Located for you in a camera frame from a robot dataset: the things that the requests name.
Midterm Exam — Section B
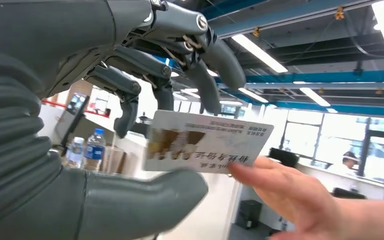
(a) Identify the white ID card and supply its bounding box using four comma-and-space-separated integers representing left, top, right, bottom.
142, 109, 275, 175

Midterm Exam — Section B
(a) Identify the person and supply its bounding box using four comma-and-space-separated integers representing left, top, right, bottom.
227, 155, 384, 240
327, 151, 362, 176

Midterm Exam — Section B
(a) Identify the black box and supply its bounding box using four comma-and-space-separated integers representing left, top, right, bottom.
267, 147, 301, 169

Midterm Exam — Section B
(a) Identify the black bin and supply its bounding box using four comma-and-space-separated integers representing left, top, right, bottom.
235, 199, 263, 230

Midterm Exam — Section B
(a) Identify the black tablet kiosk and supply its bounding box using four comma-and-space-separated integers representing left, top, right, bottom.
54, 92, 90, 153

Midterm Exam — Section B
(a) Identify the clear water bottle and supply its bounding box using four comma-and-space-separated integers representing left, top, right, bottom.
65, 136, 85, 168

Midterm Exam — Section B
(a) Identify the water bottle blue label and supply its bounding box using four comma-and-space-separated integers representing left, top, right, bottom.
84, 128, 107, 171

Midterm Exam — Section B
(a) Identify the brown paper bag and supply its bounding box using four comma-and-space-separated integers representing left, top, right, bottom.
100, 145, 137, 176

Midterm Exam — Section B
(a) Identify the red barrier rail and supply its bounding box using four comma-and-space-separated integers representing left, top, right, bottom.
41, 99, 111, 119

